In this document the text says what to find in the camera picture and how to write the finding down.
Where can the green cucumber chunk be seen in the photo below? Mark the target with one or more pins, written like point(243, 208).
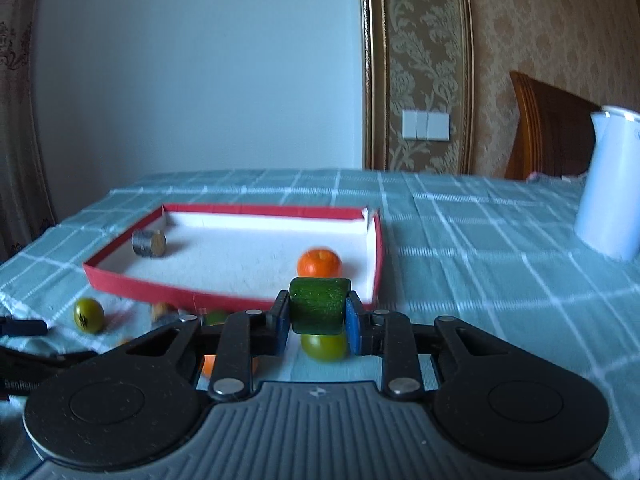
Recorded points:
point(317, 305)

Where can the green wrinkled fruit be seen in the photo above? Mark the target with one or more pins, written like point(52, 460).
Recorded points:
point(216, 317)

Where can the patterned curtain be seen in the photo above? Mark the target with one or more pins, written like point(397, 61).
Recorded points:
point(15, 135)

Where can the white wall light switch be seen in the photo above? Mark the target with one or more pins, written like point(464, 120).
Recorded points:
point(426, 126)

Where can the red shallow cardboard tray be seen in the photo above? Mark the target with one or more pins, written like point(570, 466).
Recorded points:
point(240, 260)

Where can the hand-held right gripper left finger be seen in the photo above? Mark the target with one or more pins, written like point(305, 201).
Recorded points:
point(281, 325)

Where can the green mandarin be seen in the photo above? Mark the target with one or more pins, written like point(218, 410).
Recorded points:
point(325, 349)

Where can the wooden headboard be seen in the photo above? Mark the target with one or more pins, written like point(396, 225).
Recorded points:
point(545, 130)

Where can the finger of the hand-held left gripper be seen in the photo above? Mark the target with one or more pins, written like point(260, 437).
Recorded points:
point(25, 327)

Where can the green checked cloth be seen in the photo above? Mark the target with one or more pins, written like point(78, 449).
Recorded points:
point(475, 260)

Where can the pink cloth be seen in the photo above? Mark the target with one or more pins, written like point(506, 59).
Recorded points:
point(532, 176)

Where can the orange mandarin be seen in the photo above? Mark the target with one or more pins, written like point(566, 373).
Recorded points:
point(207, 366)
point(319, 262)

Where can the white electric kettle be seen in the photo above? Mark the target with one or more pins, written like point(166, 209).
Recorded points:
point(610, 185)

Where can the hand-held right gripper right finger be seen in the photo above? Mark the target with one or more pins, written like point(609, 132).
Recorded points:
point(356, 327)

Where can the small yellow-green round fruit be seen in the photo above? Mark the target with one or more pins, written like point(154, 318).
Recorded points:
point(89, 315)

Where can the gold framed wall panel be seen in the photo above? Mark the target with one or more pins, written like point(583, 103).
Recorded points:
point(425, 35)

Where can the grey cylindrical chunk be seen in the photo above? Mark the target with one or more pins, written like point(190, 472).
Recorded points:
point(149, 244)

